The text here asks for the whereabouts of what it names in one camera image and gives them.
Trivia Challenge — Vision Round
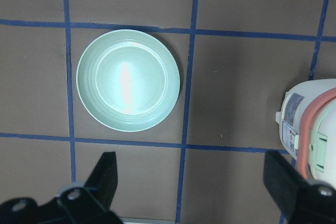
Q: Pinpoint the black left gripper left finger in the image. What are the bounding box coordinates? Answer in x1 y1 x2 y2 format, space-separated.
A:
59 152 117 212

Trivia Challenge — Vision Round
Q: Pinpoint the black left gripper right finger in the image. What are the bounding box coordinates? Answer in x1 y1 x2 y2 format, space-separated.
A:
263 151 335 223

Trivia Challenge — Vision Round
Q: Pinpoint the white rice cooker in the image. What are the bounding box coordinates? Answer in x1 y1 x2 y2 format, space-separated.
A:
275 79 335 186

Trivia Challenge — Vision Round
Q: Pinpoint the far light green plate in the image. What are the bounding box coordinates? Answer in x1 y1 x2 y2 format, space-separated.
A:
76 29 181 132

